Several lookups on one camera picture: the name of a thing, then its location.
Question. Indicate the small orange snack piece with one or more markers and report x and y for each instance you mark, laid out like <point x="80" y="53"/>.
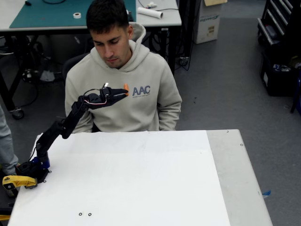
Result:
<point x="126" y="86"/>

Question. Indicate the white rolled paper tube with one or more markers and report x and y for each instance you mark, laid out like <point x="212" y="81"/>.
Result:
<point x="150" y="12"/>

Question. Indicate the green cutting mat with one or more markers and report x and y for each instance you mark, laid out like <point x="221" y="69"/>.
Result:
<point x="47" y="14"/>

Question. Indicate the white tape roll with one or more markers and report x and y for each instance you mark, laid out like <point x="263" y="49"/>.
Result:
<point x="76" y="15"/>

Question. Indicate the black office chair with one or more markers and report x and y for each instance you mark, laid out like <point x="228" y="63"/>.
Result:
<point x="70" y="63"/>

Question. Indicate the white paper sheet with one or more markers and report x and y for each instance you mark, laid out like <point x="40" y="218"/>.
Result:
<point x="129" y="179"/>

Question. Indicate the white cardboard box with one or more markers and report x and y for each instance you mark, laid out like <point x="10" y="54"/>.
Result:
<point x="208" y="26"/>

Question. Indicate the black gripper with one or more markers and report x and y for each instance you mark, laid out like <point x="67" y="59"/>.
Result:
<point x="114" y="95"/>

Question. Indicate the grey table with black legs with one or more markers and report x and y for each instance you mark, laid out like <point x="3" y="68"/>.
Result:
<point x="164" y="20"/>

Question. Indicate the black tool cart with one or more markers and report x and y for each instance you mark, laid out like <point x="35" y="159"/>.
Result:
<point x="275" y="21"/>

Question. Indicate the man in beige hoodie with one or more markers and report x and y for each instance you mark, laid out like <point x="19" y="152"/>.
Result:
<point x="131" y="110"/>

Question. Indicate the black storage bin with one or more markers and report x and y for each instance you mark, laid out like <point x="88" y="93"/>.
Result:
<point x="277" y="80"/>

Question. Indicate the blue tape scrap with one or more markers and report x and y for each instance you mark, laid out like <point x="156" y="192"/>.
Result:
<point x="266" y="193"/>

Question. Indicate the small white tube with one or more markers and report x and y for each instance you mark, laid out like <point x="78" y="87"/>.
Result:
<point x="151" y="4"/>

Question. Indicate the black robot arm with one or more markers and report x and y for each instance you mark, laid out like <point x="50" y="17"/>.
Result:
<point x="54" y="134"/>

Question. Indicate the person in grey clothing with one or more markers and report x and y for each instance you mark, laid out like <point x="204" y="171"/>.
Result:
<point x="7" y="146"/>

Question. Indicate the black caster wheel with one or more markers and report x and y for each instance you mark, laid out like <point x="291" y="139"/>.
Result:
<point x="17" y="113"/>
<point x="183" y="61"/>

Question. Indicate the yellow black clamp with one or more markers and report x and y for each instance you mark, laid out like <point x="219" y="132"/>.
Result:
<point x="18" y="181"/>

